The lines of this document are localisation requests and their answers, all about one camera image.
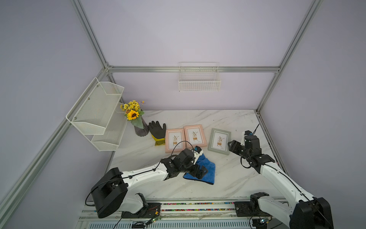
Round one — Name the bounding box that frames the blue microfibre cloth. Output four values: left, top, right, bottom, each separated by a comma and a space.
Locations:
183, 154, 216, 185

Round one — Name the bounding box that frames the green picture frame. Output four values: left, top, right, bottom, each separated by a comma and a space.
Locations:
207, 128, 231, 155

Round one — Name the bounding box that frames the pink picture frame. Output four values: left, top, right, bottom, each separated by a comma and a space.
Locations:
184, 125, 207, 148
165, 128, 186, 153

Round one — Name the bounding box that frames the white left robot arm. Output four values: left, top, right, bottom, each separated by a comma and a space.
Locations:
90, 146, 208, 219

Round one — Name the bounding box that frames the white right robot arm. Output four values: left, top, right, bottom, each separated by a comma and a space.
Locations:
227, 133, 334, 229

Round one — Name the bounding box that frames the black yellow work glove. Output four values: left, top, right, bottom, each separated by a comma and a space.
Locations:
148, 121, 166, 146

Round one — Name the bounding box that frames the dark glass vase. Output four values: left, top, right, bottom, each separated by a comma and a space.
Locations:
134, 118, 149, 137

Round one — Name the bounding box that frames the sunflower bouquet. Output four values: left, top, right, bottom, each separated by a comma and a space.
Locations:
119, 100, 144, 129

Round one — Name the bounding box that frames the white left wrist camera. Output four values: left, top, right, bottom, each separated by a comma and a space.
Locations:
193, 146, 203, 165

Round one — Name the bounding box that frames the aluminium front rail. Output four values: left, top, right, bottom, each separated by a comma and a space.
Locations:
76, 200, 287, 229

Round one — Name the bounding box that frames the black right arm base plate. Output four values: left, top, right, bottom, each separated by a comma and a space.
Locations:
234, 192, 270, 217

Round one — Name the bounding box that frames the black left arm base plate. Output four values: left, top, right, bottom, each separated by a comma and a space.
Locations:
121, 193, 162, 219

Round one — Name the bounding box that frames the white wire wall basket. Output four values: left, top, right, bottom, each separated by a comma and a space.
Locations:
178, 62, 221, 92

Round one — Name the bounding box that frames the white mesh wall shelf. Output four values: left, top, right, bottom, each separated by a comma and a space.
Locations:
66, 78, 127, 151

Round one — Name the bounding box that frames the aluminium enclosure frame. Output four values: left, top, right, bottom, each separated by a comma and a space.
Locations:
1, 1, 322, 227

